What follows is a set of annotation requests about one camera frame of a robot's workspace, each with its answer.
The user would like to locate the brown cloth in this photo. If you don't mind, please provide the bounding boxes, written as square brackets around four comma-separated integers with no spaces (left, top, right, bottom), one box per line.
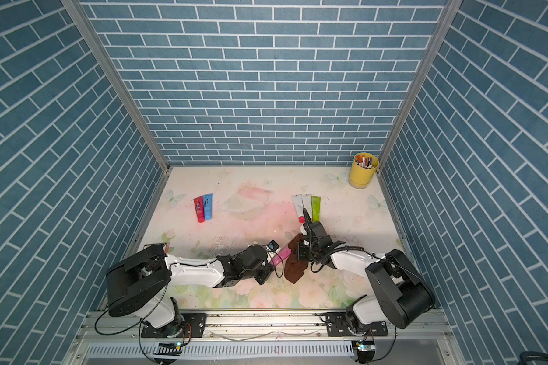
[284,234,308,284]

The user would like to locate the magenta toothpaste tube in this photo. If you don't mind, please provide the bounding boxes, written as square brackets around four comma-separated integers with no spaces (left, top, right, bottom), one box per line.
[270,246,292,266]

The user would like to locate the green toothpaste tube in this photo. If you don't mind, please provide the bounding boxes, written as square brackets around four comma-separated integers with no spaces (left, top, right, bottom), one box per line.
[311,196,321,222]

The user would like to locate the white pink-cap toothpaste tube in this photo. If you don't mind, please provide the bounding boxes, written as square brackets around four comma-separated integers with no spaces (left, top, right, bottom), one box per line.
[292,194,305,224]

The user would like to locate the blue toothpaste tube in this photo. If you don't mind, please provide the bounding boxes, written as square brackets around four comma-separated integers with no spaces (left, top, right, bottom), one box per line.
[203,193,213,221]

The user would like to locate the white orange-cap toothpaste tube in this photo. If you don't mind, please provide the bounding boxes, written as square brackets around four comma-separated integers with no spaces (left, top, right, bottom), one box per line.
[301,194,313,217]

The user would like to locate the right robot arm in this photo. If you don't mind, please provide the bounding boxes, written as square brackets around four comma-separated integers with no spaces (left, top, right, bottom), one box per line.
[298,218,436,335]

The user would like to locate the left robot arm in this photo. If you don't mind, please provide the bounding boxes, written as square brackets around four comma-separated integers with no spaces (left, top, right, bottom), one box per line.
[106,244,276,329]

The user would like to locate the red toothpaste tube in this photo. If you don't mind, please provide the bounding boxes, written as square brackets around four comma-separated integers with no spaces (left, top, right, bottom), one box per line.
[193,196,206,223]

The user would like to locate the yellow cup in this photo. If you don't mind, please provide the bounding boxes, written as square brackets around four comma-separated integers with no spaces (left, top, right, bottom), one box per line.
[349,152,379,189]

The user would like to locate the pens in cup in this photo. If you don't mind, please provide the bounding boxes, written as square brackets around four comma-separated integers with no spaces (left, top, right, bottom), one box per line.
[355,155,374,169]

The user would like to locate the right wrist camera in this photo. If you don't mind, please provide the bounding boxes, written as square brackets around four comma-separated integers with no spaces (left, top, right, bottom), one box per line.
[301,208,314,242]

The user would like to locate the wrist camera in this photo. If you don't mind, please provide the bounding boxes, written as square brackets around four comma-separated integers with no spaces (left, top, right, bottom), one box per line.
[266,240,279,253]
[301,208,314,242]

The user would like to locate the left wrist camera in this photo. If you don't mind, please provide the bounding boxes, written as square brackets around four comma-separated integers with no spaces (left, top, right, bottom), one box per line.
[266,240,279,253]

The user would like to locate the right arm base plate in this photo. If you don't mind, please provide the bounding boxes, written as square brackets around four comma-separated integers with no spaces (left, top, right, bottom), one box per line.
[320,312,388,337]

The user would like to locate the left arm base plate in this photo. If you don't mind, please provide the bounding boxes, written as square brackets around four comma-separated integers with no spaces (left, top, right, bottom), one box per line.
[141,313,207,340]

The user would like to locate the aluminium front rail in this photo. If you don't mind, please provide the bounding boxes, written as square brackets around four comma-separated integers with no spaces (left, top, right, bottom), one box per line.
[77,309,453,343]

